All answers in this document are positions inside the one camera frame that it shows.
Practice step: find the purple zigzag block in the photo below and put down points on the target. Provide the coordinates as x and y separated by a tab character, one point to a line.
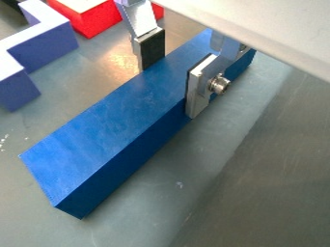
29	49

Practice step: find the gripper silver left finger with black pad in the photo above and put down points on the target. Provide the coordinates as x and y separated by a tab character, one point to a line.
147	35

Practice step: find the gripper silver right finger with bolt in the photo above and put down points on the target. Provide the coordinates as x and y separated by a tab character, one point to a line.
205	79

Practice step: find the red zigzag block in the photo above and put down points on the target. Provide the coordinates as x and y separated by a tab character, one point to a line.
92	16

